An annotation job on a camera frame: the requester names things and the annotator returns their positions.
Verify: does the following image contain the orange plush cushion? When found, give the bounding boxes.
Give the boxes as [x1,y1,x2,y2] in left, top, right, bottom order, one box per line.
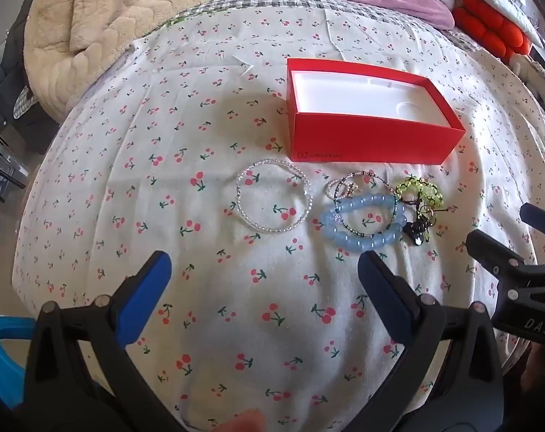
[452,0,532,58]

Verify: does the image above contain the dark seed bead bracelet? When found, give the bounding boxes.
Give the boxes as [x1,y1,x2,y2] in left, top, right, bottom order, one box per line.
[335,170,401,239]

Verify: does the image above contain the green bead bracelet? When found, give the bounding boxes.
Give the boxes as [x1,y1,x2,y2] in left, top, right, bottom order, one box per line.
[394,176,453,226]

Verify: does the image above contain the beige quilted blanket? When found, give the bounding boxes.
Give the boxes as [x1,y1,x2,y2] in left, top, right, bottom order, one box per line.
[24,0,255,122]

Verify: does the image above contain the silver bead ring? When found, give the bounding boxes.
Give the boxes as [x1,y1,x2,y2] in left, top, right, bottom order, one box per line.
[325,178,358,201]

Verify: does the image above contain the clear bead bracelet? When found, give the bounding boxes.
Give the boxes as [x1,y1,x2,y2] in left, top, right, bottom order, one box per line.
[235,158,311,235]

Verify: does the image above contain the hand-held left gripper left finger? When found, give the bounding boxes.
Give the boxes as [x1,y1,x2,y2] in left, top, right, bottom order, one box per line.
[22,249,187,432]

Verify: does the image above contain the red cardboard box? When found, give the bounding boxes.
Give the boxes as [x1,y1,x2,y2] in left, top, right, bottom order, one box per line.
[287,58,466,165]

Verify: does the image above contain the black hair claw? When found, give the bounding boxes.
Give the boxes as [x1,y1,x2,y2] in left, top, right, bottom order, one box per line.
[403,216,433,247]

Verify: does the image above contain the blue bead bracelet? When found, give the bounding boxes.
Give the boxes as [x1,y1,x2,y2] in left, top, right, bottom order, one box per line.
[320,193,410,253]

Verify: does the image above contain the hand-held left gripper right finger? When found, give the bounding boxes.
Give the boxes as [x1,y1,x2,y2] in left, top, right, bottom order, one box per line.
[357,249,505,432]

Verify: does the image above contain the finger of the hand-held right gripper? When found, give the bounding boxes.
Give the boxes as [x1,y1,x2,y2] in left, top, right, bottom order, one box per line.
[465,229,526,280]
[519,202,545,235]

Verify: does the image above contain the cherry print bedsheet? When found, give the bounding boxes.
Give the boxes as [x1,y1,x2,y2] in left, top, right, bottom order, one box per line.
[11,0,545,432]

